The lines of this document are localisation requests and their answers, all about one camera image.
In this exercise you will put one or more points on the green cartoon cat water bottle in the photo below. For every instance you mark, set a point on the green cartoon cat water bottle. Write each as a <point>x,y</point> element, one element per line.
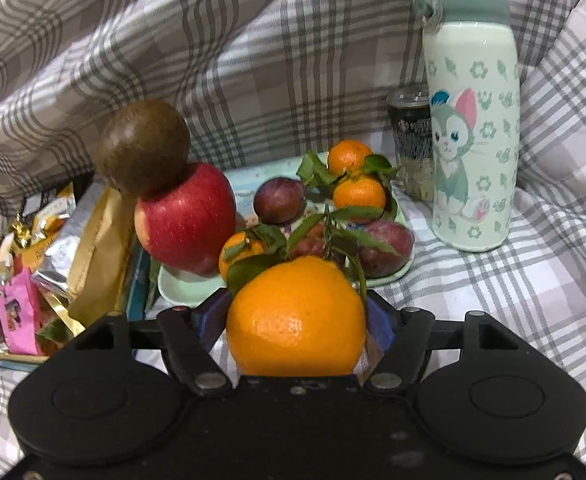
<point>473,185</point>

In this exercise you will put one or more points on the gold paper bag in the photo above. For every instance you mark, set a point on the gold paper bag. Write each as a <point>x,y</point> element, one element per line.
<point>100,260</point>

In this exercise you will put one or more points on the large orange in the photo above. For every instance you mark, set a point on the large orange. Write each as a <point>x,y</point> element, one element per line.
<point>295,325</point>

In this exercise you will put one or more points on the silver foil packet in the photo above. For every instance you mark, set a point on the silver foil packet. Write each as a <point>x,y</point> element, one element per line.
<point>60,260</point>

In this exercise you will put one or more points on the pale green plate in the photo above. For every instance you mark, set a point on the pale green plate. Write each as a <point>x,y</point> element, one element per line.
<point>183,287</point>

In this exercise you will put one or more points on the brown kiwi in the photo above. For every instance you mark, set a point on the brown kiwi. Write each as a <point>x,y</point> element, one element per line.
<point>143,147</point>

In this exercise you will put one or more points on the pink snack packet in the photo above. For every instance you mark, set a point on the pink snack packet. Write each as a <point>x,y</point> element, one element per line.
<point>20,310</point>

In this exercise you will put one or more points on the grey plaid blanket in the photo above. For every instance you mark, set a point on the grey plaid blanket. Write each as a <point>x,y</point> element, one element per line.
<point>298,60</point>

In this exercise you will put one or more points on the dark purple passion fruit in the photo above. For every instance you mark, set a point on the dark purple passion fruit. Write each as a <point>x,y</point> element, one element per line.
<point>310,247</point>
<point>390,250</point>
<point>278,200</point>

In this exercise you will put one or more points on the dark glass jar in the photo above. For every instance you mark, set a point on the dark glass jar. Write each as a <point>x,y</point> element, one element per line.
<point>413,145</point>

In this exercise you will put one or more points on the tray of snack packets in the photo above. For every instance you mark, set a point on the tray of snack packets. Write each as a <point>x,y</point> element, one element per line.
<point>137,285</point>

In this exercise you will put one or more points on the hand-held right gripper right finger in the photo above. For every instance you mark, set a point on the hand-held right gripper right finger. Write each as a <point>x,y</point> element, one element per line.
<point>382,329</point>

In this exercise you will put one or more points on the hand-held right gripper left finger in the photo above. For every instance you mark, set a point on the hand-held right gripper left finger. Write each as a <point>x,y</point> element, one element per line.
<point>210,317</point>

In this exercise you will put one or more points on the red apple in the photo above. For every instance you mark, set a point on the red apple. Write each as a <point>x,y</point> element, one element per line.
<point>188,220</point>

